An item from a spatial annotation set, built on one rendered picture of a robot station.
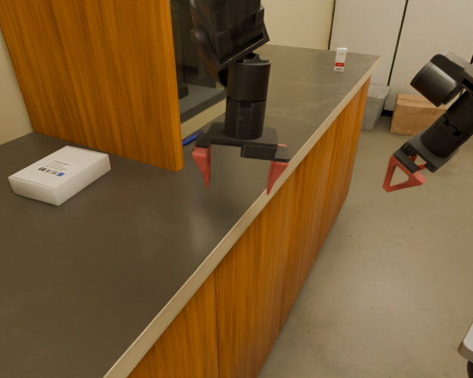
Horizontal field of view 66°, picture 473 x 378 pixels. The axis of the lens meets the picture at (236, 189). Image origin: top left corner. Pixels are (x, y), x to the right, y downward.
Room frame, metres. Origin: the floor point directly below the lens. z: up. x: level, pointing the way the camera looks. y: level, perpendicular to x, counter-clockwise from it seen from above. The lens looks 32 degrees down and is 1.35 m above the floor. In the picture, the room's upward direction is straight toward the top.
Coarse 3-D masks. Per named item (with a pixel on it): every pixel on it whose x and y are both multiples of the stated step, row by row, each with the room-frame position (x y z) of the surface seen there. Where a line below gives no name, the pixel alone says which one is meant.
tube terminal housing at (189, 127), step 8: (216, 104) 1.05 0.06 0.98; (224, 104) 1.09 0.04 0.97; (208, 112) 1.00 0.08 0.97; (216, 112) 1.04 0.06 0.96; (192, 120) 0.93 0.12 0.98; (200, 120) 0.97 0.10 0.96; (208, 120) 1.00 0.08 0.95; (184, 128) 0.90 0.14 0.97; (192, 128) 0.93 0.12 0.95; (184, 136) 0.89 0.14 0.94
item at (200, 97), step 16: (176, 0) 0.89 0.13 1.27; (176, 16) 0.88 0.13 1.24; (176, 32) 0.88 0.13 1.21; (176, 48) 0.87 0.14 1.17; (192, 48) 0.93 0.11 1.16; (176, 64) 0.87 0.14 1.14; (192, 64) 0.93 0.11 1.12; (176, 80) 0.87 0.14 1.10; (192, 80) 0.92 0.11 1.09; (208, 80) 0.99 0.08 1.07; (192, 96) 0.92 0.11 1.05; (208, 96) 0.98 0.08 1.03; (224, 96) 1.06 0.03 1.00; (192, 112) 0.91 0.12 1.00
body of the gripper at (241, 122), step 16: (240, 112) 0.47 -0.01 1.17; (256, 112) 0.47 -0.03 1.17; (224, 128) 0.49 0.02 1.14; (240, 128) 0.47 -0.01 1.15; (256, 128) 0.48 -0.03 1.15; (272, 128) 0.52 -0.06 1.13; (208, 144) 0.47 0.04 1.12; (224, 144) 0.47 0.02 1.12; (240, 144) 0.47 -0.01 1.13; (256, 144) 0.46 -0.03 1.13; (272, 144) 0.46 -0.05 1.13
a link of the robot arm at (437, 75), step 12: (432, 60) 0.58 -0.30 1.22; (444, 60) 0.56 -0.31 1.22; (456, 60) 0.56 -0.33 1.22; (420, 72) 0.57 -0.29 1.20; (432, 72) 0.57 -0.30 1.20; (444, 72) 0.56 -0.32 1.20; (456, 72) 0.55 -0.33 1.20; (468, 72) 0.54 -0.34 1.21; (420, 84) 0.57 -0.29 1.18; (432, 84) 0.56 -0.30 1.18; (444, 84) 0.55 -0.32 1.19; (456, 84) 0.54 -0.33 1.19; (432, 96) 0.56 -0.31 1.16; (444, 96) 0.54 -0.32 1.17
